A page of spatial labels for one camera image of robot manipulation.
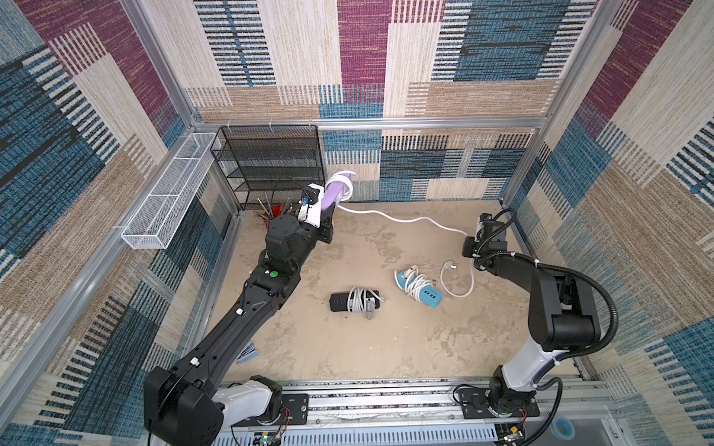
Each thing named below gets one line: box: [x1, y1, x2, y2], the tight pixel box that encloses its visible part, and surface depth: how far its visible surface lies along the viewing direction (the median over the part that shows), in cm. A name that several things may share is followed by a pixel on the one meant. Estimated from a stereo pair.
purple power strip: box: [321, 172, 352, 210], surface depth 74 cm
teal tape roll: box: [549, 416, 576, 441], surface depth 71 cm
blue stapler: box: [237, 341, 260, 364], surface depth 83 cm
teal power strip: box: [396, 271, 444, 309], surface depth 90 cm
